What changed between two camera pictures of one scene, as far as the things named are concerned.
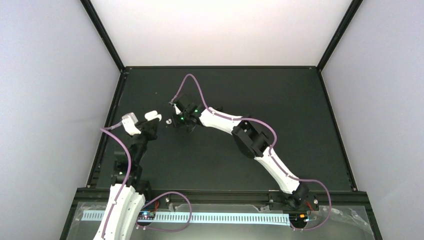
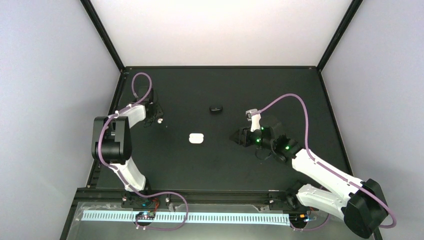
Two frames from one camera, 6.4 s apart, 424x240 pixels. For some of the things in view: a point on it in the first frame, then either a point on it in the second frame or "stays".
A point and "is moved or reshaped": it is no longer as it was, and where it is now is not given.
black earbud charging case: (221, 109) stays
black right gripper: (176, 123) -> (242, 134)
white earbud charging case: (152, 114) is moved or reshaped
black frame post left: (103, 32) stays
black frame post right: (352, 11) stays
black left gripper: (149, 131) -> (158, 113)
